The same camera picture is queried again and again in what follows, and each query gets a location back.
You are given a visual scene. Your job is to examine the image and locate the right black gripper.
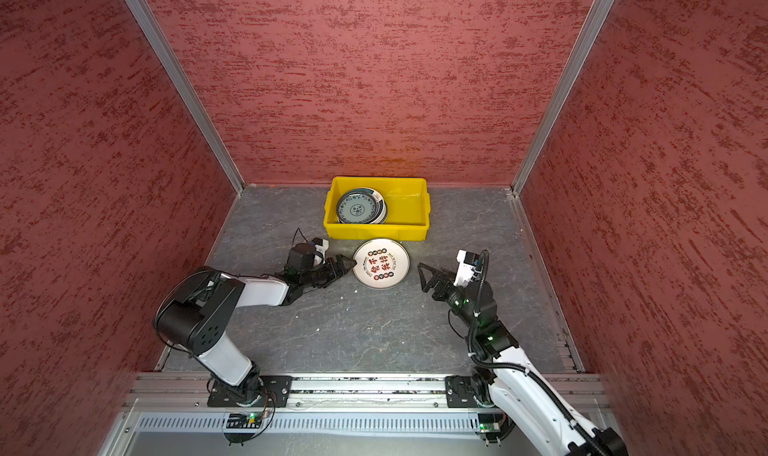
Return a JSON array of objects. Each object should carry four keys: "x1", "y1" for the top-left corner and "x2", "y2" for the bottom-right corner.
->
[{"x1": 417, "y1": 264, "x2": 478, "y2": 332}]

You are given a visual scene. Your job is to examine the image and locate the right aluminium corner post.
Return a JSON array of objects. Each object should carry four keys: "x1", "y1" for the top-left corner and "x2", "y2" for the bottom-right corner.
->
[{"x1": 511, "y1": 0, "x2": 616, "y2": 198}]

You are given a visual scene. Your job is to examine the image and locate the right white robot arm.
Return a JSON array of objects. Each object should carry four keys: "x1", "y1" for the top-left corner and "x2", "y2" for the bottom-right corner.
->
[{"x1": 417, "y1": 261, "x2": 628, "y2": 455}]

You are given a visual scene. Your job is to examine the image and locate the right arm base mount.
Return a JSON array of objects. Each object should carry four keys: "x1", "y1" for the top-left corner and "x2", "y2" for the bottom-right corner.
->
[{"x1": 444, "y1": 375, "x2": 496, "y2": 408}]

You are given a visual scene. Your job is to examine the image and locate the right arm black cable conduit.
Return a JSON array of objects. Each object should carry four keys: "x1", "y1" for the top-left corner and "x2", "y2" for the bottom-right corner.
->
[{"x1": 446, "y1": 249, "x2": 607, "y2": 456}]

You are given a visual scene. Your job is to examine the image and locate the white plate red characters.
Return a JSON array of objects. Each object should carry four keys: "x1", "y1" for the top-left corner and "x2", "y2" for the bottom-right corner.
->
[{"x1": 353, "y1": 238, "x2": 411, "y2": 289}]

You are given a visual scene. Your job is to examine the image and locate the aluminium mounting rail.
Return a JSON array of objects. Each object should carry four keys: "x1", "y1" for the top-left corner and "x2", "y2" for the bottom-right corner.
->
[{"x1": 95, "y1": 371, "x2": 631, "y2": 456}]

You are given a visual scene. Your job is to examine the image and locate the left aluminium corner post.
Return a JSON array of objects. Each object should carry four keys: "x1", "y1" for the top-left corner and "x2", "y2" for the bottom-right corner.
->
[{"x1": 123, "y1": 0, "x2": 247, "y2": 195}]

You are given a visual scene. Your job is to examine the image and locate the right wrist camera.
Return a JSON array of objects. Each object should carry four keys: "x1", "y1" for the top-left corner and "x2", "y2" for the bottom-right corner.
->
[{"x1": 454, "y1": 250, "x2": 485, "y2": 288}]

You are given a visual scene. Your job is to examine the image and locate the aluminium corner post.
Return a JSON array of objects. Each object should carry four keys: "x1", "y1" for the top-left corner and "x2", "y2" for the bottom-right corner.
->
[
  {"x1": 511, "y1": 0, "x2": 616, "y2": 198},
  {"x1": 123, "y1": 0, "x2": 247, "y2": 195}
]

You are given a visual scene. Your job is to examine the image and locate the yellow plastic bin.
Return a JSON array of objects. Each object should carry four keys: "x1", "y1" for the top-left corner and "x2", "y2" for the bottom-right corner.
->
[{"x1": 323, "y1": 177, "x2": 431, "y2": 241}]

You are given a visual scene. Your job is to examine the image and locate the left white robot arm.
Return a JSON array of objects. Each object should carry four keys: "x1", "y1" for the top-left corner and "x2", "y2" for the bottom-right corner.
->
[{"x1": 153, "y1": 238, "x2": 356, "y2": 407}]

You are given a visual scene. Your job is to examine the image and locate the large white plate green rim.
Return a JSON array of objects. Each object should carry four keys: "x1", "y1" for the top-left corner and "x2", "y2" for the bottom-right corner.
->
[{"x1": 337, "y1": 187, "x2": 389, "y2": 226}]

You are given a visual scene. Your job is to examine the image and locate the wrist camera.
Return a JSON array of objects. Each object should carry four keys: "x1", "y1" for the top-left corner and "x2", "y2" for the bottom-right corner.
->
[
  {"x1": 454, "y1": 250, "x2": 485, "y2": 288},
  {"x1": 310, "y1": 237, "x2": 330, "y2": 265}
]

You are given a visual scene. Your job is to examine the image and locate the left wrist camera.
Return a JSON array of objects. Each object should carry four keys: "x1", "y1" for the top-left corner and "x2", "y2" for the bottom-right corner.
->
[{"x1": 310, "y1": 237, "x2": 330, "y2": 265}]

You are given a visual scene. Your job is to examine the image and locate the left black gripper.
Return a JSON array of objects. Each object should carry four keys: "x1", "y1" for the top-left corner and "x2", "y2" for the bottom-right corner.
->
[{"x1": 302, "y1": 255, "x2": 357, "y2": 288}]

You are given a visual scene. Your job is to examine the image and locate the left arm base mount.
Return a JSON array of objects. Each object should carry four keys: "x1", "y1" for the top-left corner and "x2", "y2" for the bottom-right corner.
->
[{"x1": 207, "y1": 375, "x2": 294, "y2": 409}]

